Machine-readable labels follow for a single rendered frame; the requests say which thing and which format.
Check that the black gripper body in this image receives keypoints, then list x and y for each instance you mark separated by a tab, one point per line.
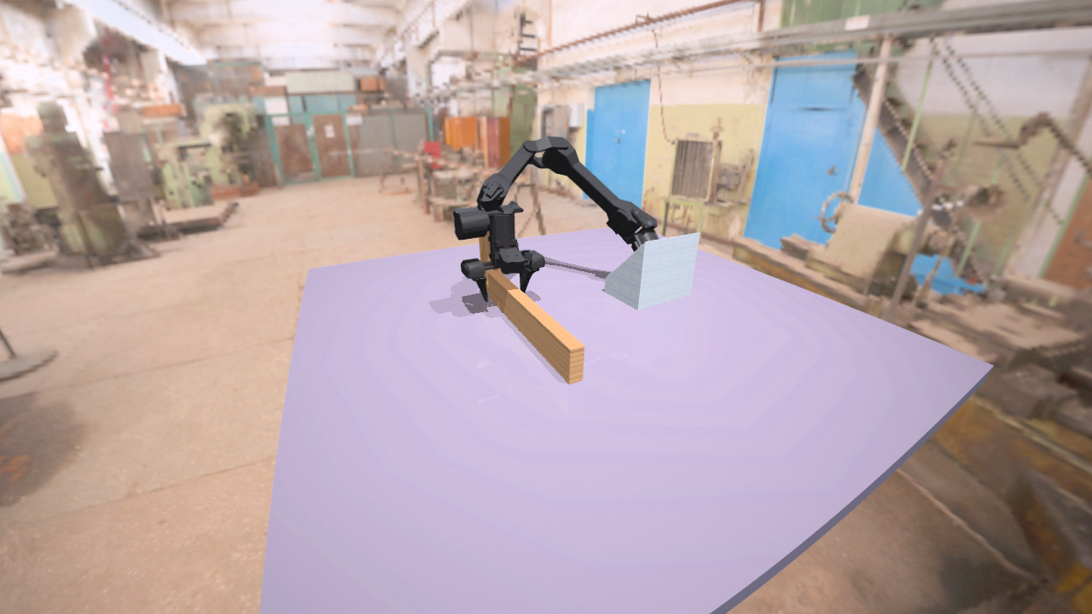
474	268

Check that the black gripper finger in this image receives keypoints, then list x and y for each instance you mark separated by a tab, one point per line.
525	277
482	287

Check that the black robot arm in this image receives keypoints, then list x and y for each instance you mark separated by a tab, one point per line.
624	217

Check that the brown wooden board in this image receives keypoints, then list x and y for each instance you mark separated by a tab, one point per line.
563	351

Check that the wooden post with slot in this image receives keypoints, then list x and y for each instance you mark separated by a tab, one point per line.
484	246

